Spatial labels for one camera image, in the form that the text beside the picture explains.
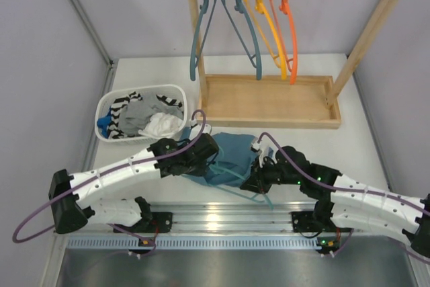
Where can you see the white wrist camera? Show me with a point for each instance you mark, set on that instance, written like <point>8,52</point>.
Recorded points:
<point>196,128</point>
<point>262,149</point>

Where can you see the grey garment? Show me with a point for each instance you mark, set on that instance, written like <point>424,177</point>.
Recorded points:
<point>136,115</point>

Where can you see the blue garment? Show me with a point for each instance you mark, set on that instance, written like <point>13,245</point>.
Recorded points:
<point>103,124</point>

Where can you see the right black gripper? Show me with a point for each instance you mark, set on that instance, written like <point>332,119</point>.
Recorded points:
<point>256,181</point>

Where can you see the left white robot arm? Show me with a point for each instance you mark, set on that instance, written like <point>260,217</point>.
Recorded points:
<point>79,199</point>

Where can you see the teal blue tank top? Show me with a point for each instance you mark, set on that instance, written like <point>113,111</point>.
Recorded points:
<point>235,154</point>

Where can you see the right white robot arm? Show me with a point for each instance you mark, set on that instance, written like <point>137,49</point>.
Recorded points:
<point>343,203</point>

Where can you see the black white striped garment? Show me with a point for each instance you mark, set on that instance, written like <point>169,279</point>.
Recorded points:
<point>114,111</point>

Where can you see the white plastic laundry basket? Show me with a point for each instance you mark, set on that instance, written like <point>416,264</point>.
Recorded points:
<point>106,101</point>

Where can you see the wooden clothes rack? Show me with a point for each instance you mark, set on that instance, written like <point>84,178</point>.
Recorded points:
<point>273,86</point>

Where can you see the aluminium mounting rail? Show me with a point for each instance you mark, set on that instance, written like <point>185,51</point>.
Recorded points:
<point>217,226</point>

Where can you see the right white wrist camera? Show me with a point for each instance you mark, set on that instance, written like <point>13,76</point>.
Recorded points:
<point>262,149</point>

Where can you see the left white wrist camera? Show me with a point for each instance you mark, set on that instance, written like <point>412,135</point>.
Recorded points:
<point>196,128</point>

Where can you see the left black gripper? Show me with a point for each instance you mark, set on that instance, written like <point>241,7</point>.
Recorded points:
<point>200,169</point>

